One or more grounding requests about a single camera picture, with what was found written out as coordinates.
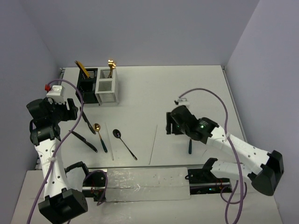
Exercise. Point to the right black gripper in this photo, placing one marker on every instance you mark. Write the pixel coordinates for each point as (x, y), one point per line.
(168, 125)

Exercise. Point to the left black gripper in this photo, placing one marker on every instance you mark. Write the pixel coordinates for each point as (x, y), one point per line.
(70, 114)

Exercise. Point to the gold spoon green handle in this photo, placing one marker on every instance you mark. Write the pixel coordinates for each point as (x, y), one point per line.
(190, 147)
(97, 128)

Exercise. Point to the gold knife green handle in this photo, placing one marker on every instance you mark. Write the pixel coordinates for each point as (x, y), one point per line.
(82, 68)

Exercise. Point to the black spoon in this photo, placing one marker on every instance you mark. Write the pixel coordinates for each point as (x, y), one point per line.
(117, 134)

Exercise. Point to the gold fork green handle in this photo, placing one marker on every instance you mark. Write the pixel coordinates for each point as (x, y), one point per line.
(110, 64)
(114, 66)

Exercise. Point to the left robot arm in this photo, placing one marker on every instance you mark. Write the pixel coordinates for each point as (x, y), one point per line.
(62, 187)

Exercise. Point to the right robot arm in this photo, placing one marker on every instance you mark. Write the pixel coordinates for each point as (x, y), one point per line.
(262, 169)

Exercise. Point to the black knife upper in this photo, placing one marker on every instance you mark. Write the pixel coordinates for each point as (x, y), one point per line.
(88, 123)

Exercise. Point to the black knife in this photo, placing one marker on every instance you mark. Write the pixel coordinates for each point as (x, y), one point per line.
(81, 138)
(88, 123)

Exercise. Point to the black utensil caddy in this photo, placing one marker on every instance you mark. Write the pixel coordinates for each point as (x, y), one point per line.
(86, 86)

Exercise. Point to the black knife lower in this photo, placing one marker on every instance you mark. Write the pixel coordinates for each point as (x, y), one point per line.
(81, 138)

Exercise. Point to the white utensil caddy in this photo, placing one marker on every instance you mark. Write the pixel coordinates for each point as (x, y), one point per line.
(107, 87)

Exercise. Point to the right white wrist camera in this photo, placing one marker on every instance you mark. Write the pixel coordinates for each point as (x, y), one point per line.
(182, 101)

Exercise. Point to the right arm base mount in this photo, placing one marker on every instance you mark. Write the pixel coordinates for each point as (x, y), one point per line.
(203, 182)

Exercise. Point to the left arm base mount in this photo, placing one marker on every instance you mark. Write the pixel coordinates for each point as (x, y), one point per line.
(95, 186)

